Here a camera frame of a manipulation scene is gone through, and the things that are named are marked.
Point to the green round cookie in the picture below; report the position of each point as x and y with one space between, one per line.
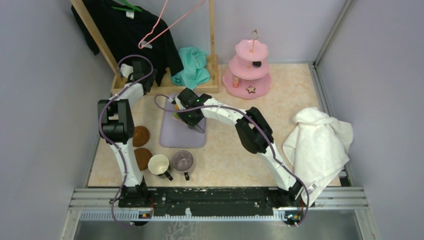
176 116

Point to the brown saucer near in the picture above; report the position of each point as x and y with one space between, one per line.
143 156

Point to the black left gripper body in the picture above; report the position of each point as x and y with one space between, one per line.
151 77

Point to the lavender serving tray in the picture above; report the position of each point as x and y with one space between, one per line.
176 134

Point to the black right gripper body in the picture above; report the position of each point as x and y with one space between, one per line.
188 117

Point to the wooden clothes rack frame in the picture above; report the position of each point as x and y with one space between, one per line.
166 87

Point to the pink food tongs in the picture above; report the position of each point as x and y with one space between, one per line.
196 128

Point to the brown saucer far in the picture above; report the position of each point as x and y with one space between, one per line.
141 136

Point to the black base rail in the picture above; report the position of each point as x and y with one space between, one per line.
207 202

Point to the green clothes hanger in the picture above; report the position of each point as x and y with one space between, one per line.
126 7

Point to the red striped cake piece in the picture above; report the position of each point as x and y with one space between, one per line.
236 82

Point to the cream mug black handle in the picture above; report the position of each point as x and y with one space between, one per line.
160 166

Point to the brown saucer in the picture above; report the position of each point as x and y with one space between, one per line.
141 136
143 156

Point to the teal cloth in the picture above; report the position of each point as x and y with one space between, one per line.
194 71

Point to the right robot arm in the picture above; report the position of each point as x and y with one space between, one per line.
254 133

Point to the black sandwich cookie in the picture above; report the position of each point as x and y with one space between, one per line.
256 64

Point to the black t-shirt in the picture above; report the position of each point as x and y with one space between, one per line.
136 33

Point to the purple mug black handle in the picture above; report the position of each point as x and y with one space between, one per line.
184 162

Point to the star-shaped iced cookie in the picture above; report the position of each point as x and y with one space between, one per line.
251 89

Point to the white towel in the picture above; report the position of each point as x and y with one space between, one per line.
317 149

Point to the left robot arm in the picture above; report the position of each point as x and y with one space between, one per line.
116 126

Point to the pink three-tier cake stand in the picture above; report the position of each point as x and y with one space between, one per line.
248 51

